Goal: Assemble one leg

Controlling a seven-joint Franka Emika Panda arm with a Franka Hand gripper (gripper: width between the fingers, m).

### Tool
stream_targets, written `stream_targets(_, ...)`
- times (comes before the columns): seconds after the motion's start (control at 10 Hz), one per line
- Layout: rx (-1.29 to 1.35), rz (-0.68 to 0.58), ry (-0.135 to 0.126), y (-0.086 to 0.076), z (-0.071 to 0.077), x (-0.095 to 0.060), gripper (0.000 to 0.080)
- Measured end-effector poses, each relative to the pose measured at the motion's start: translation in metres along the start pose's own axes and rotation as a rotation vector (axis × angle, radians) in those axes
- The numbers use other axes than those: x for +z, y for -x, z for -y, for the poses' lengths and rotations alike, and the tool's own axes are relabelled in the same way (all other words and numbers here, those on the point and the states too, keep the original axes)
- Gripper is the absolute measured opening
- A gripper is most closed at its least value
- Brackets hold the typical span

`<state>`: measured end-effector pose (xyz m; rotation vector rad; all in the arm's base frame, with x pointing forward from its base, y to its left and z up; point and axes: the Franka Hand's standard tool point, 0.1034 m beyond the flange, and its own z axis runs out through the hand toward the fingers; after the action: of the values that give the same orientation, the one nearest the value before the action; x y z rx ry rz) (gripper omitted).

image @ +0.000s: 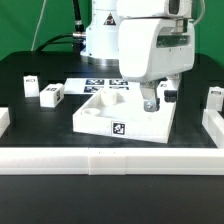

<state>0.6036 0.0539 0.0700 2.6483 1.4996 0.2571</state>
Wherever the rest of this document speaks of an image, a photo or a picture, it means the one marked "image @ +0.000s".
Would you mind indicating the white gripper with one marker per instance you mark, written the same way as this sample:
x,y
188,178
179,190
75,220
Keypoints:
x,y
149,49

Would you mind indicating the white square tabletop part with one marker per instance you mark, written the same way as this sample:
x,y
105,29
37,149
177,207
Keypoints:
x,y
119,113

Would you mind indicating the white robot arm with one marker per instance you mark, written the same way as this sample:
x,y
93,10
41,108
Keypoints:
x,y
107,15

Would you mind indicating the white right fence wall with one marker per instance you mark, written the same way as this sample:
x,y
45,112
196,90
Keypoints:
x,y
213,123

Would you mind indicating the white fence wall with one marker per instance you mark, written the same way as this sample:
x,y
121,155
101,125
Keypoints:
x,y
109,161
213,123
4,119

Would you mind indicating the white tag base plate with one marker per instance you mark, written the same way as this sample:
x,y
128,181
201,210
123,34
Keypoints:
x,y
89,86

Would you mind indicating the white left fence wall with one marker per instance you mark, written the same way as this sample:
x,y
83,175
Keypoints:
x,y
4,119

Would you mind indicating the white front fence wall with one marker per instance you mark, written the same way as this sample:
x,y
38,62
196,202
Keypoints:
x,y
109,161

